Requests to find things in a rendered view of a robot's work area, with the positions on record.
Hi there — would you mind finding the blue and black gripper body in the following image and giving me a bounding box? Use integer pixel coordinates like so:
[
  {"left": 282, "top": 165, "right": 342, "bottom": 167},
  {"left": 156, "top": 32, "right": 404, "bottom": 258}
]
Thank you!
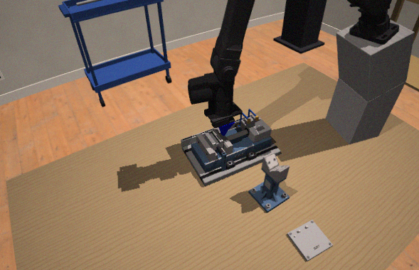
[{"left": 204, "top": 97, "right": 243, "bottom": 128}]

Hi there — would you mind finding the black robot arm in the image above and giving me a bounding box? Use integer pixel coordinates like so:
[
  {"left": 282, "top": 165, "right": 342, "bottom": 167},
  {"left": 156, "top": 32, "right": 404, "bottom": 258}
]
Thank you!
[{"left": 188, "top": 0, "right": 399, "bottom": 114}]

